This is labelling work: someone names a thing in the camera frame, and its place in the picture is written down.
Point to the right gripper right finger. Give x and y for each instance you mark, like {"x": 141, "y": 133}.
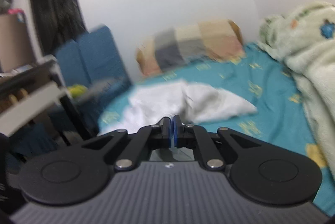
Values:
{"x": 183, "y": 136}

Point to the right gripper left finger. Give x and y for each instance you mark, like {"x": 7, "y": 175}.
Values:
{"x": 161, "y": 134}

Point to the white t-shirt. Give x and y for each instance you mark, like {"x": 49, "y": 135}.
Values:
{"x": 194, "y": 102}

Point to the teal patterned bed sheet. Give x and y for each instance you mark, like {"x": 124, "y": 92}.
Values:
{"x": 280, "y": 119}

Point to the yellow-green plush toy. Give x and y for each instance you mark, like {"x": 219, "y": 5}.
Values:
{"x": 77, "y": 90}

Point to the plaid checkered pillow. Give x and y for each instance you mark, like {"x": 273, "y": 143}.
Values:
{"x": 218, "y": 40}

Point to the blue folded cushion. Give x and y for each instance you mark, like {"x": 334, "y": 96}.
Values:
{"x": 92, "y": 60}

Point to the white shelf unit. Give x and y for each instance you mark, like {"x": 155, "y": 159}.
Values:
{"x": 26, "y": 94}

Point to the light green fleece blanket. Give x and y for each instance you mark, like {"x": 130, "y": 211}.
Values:
{"x": 303, "y": 40}

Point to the cardboard box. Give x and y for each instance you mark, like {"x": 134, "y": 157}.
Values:
{"x": 15, "y": 45}

